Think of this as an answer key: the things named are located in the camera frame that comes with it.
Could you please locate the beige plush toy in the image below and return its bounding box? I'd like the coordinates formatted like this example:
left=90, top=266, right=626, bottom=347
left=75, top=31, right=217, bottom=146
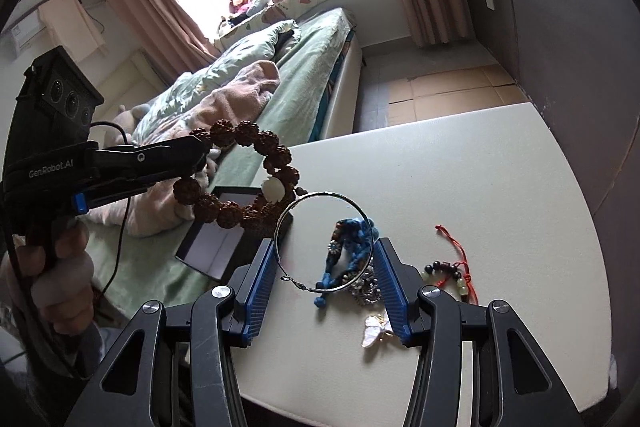
left=111, top=103, right=152, bottom=142

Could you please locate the white butterfly brooch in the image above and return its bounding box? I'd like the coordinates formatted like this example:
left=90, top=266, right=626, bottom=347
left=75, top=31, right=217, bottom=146
left=359, top=313, right=396, bottom=349

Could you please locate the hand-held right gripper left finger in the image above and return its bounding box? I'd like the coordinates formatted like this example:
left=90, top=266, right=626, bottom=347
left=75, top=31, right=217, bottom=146
left=65, top=238, right=279, bottom=427

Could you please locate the black cable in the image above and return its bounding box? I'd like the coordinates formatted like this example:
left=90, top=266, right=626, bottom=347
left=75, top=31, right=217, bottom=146
left=87, top=121, right=135, bottom=308

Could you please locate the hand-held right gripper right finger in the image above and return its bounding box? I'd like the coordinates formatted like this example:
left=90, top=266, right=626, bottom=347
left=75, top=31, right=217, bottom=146
left=372, top=237, right=586, bottom=427

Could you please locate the black jewelry box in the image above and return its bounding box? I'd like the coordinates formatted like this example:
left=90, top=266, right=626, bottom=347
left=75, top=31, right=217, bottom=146
left=174, top=186, right=293, bottom=282

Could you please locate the beige towel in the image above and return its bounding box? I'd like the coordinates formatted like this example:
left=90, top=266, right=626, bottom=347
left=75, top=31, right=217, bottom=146
left=39, top=0, right=108, bottom=58

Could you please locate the red string bead bracelet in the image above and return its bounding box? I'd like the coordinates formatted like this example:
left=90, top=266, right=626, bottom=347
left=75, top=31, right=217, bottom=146
left=422, top=224, right=478, bottom=305

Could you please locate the person's left hand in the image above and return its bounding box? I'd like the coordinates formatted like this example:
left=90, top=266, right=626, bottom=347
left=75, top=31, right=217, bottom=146
left=29, top=219, right=97, bottom=336

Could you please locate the pile of small toys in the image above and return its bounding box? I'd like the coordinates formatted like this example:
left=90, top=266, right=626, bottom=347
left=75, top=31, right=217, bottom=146
left=220, top=0, right=261, bottom=30

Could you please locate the bed with green sheet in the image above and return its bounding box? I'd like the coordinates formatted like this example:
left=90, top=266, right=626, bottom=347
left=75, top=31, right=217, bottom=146
left=90, top=7, right=363, bottom=328

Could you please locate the white air conditioner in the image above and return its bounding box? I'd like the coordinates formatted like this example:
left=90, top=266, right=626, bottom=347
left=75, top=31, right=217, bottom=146
left=10, top=14, right=46, bottom=55

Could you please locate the blue braided bracelet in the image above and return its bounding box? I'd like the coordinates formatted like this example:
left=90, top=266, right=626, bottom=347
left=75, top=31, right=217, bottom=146
left=314, top=217, right=381, bottom=309

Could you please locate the green floral quilt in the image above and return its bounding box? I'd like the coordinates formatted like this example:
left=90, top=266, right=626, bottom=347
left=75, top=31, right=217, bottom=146
left=132, top=19, right=301, bottom=142

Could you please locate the brown bead bracelet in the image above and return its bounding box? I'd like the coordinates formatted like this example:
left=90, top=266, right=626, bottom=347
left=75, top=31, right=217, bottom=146
left=172, top=119, right=308, bottom=238

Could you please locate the silver bangle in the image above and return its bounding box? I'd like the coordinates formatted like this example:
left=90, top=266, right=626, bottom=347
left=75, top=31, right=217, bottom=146
left=275, top=192, right=376, bottom=294

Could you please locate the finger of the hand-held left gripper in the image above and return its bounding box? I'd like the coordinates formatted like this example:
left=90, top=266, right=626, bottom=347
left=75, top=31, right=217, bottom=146
left=72, top=167, right=206, bottom=214
left=95, top=134, right=213, bottom=180

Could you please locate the pink fleece blanket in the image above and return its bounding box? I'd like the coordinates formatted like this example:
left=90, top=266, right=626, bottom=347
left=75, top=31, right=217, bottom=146
left=107, top=59, right=281, bottom=238

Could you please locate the dark grey wardrobe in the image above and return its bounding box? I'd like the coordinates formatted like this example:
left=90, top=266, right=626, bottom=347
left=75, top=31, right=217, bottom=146
left=425, top=0, right=640, bottom=248

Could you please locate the cardboard sheet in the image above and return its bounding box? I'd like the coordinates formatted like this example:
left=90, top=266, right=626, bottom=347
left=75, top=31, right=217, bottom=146
left=387, top=64, right=528, bottom=128

